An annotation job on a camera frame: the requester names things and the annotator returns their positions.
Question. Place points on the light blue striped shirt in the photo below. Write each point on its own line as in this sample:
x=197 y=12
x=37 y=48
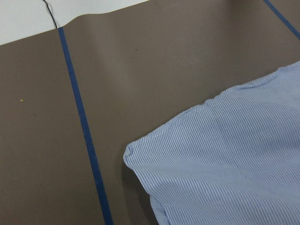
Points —
x=233 y=160

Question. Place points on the brown paper table cover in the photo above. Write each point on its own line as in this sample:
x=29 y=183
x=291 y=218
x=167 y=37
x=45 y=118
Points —
x=136 y=69

